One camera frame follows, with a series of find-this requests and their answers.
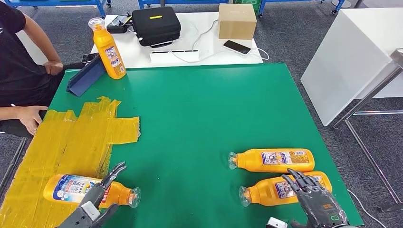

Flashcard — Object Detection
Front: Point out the black smartphone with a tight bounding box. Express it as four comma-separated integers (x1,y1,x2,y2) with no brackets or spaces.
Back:
82,52,100,64
223,40,252,56

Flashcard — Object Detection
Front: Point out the white panel table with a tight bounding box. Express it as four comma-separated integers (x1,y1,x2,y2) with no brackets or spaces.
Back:
300,8,403,127

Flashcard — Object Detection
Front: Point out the yellow taped sheet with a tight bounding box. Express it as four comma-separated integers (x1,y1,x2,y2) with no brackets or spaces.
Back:
0,96,141,228

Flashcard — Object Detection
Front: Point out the white floor cable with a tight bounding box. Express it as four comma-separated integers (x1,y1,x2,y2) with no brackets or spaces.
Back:
346,190,386,228

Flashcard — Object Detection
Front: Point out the white charging cable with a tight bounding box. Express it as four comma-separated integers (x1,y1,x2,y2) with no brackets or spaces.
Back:
170,47,271,64

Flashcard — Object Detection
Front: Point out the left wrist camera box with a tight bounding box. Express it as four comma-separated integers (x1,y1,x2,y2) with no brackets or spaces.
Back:
80,201,101,221

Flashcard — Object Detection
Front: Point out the white rectangular table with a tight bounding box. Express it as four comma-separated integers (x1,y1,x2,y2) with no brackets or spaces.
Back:
90,12,264,69

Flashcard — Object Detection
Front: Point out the person's left hand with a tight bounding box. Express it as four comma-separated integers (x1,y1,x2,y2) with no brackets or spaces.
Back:
43,60,64,76

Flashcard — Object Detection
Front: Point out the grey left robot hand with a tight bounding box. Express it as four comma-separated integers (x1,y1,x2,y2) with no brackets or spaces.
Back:
78,161,127,228

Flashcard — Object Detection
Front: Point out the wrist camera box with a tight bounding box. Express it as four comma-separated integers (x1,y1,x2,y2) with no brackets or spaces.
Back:
80,201,101,221
266,217,288,228

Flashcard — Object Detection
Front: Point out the black handheld controller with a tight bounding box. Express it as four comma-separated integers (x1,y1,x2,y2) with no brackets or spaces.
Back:
105,13,133,34

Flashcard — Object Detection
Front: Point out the silver metal stand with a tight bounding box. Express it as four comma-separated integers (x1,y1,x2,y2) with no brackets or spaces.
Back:
331,48,403,213

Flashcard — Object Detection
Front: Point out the grey metal table leg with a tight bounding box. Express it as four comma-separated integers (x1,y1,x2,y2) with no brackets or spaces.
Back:
0,136,28,192

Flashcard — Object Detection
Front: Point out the person's right hand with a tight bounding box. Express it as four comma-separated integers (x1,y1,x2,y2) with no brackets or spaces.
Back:
16,105,48,136

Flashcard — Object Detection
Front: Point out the orange plastic bottle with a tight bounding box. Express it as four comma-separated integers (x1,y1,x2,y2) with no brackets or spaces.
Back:
238,171,333,208
228,148,316,174
88,17,127,80
43,174,142,209

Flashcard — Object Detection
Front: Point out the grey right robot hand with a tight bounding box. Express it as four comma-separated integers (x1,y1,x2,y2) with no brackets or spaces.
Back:
281,168,348,228

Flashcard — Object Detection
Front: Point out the brown cardboard box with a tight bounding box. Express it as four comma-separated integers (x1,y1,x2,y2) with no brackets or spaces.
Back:
218,3,258,40

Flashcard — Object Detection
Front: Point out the black left camera bracket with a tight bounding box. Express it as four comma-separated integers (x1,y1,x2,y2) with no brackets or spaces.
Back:
58,209,95,228

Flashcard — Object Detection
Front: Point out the green table board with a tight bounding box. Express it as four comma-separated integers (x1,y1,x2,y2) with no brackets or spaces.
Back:
44,63,364,228

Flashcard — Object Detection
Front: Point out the person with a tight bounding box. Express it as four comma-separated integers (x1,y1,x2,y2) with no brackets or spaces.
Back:
0,1,87,137

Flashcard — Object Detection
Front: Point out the white power strip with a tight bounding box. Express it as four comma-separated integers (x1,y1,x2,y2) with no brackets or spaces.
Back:
149,49,200,64

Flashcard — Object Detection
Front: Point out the blue tablet case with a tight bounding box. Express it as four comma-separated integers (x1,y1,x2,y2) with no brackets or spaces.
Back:
66,54,107,97

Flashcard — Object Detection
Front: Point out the green plastic crate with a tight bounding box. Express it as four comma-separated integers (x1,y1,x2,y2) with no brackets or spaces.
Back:
233,0,262,13

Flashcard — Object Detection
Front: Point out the black carrying case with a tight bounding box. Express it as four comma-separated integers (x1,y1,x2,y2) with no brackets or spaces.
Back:
131,6,182,48

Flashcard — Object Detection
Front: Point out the white round stand base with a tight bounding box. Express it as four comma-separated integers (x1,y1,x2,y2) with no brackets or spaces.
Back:
330,0,351,10

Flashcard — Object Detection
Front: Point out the white power cable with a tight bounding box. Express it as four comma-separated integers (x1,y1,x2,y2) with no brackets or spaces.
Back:
191,19,220,52

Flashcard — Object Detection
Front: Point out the blue metal trolley frame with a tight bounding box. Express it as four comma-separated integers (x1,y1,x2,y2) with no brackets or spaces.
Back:
3,0,111,19
258,0,345,16
138,0,234,10

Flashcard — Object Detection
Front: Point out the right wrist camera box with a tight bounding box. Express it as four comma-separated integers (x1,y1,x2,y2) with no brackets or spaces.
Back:
266,217,288,228

